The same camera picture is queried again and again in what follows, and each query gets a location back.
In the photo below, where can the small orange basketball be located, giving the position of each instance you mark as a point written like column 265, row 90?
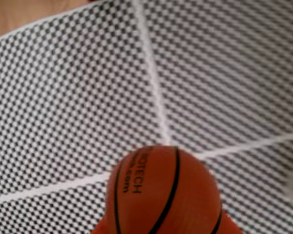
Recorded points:
column 161, row 195

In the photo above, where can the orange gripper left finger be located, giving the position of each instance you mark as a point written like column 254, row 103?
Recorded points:
column 100, row 229

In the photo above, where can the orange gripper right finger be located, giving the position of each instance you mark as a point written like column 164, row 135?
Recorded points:
column 230, row 228

